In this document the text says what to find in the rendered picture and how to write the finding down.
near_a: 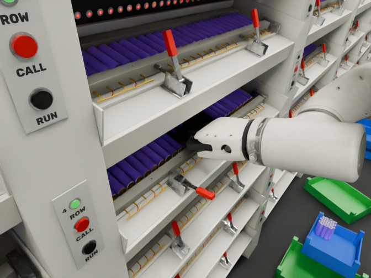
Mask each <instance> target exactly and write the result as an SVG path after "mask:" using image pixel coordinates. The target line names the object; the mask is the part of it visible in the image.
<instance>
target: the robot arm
mask: <svg viewBox="0 0 371 278"><path fill-rule="evenodd" d="M369 116H371V62H367V63H363V64H361V65H359V66H356V67H354V68H352V69H351V70H349V71H347V72H345V73H344V74H342V75H340V76H339V77H337V78H336V79H335V80H333V81H332V82H331V83H329V84H328V85H326V86H324V87H323V88H322V89H320V90H319V91H318V92H316V93H315V94H314V95H313V96H312V97H311V98H309V99H308V100H307V102H306V103H305V104H304V105H303V106H302V107H301V109H300V111H299V112H298V114H297V116H296V117H293V118H288V119H285V118H276V117H257V118H256V119H251V120H249V119H242V118H236V117H219V118H217V119H215V120H214V121H212V122H200V123H199V124H198V123H197V122H187V121H184V122H183V123H182V124H183V127H181V126H176V127H175V131H176V135H177V140H179V141H185V142H187V143H186V146H187V150H196V149H200V151H199V152H197V154H198V156H199V157H203V158H209V159H217V160H222V161H244V160H245V159H246V160H248V161H250V162H251V163H252V164H256V165H261V166H265V167H271V168H277V169H282V170H287V171H291V172H297V173H302V174H308V175H313V176H317V177H323V178H328V179H334V180H339V181H345V182H349V183H354V182H355V181H356V180H357V179H358V177H359V176H360V173H361V170H362V167H363V162H364V157H365V149H366V131H365V128H364V126H363V125H362V124H358V123H355V122H357V121H359V120H362V119H365V118H367V117H369ZM196 139H198V140H196Z"/></svg>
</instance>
